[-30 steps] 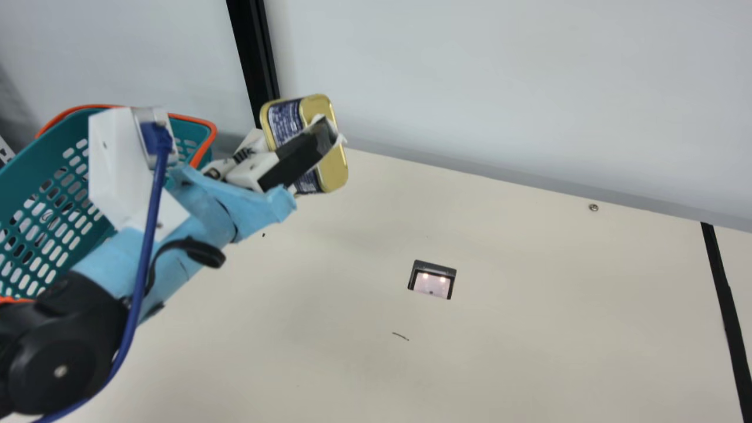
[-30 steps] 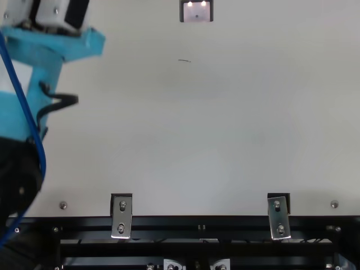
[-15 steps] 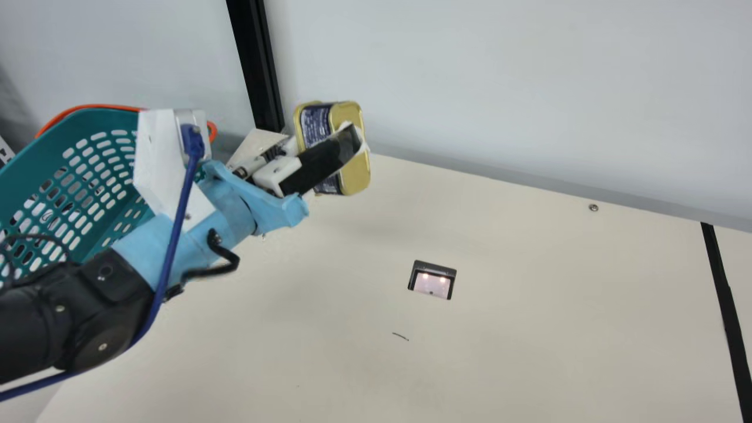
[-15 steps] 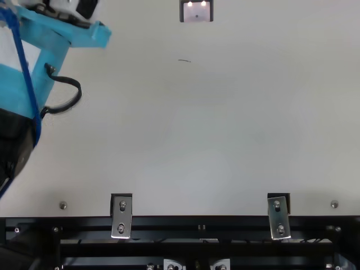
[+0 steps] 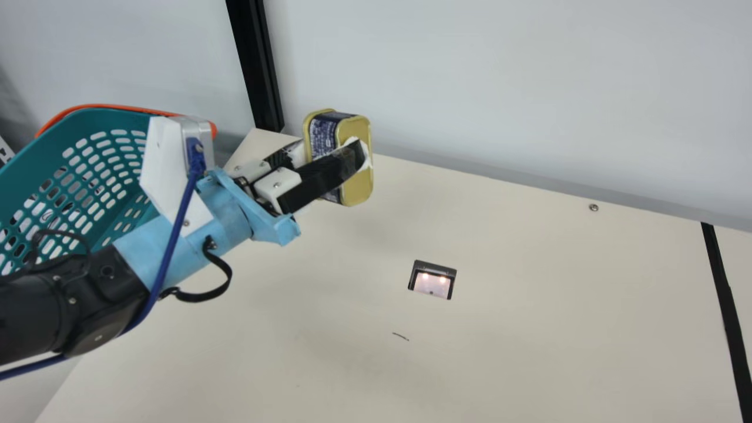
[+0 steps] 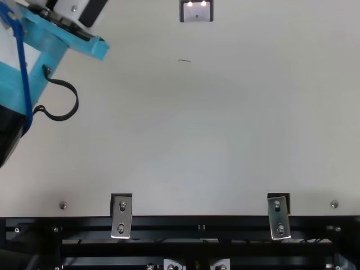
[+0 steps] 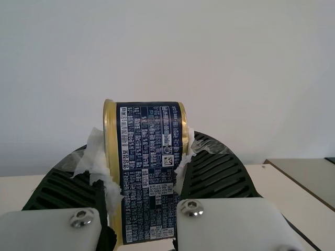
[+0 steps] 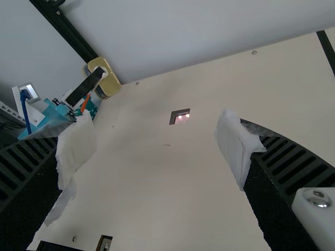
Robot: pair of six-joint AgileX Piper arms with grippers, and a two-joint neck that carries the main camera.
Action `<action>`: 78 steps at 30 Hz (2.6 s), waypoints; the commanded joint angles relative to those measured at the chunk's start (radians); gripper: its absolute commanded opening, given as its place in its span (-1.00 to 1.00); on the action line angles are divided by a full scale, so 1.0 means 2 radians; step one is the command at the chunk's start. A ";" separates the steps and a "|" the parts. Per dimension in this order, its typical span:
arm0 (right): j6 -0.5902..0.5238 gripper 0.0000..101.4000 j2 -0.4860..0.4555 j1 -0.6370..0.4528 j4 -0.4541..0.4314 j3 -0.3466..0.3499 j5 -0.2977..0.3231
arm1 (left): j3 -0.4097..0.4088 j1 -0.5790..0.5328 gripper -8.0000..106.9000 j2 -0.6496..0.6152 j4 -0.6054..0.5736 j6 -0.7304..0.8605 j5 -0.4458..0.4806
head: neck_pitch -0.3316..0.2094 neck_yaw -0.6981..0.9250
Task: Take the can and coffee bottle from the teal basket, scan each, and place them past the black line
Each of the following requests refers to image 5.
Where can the rectangular tin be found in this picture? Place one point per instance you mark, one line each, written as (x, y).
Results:
(324, 134)

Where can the small square scanner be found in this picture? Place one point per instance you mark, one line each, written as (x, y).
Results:
(432, 283)

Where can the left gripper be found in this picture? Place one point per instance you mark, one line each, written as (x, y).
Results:
(235, 223)

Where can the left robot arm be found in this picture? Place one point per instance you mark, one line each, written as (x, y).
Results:
(47, 305)

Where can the black strip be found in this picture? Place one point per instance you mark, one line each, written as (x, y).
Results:
(724, 299)

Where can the teal shopping basket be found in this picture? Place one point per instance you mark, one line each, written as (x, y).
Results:
(76, 153)

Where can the black post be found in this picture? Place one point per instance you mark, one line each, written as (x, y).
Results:
(252, 59)

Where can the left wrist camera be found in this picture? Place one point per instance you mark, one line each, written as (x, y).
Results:
(167, 164)

